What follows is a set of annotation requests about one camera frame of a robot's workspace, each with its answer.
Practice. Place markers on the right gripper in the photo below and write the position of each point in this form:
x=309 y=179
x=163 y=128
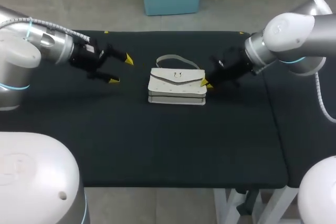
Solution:
x=237 y=64

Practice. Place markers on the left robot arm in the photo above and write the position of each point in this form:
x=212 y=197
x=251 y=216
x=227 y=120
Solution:
x=15 y=48

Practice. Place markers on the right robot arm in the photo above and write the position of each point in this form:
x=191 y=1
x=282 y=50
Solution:
x=288 y=35

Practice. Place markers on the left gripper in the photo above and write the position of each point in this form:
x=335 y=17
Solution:
x=84 y=56

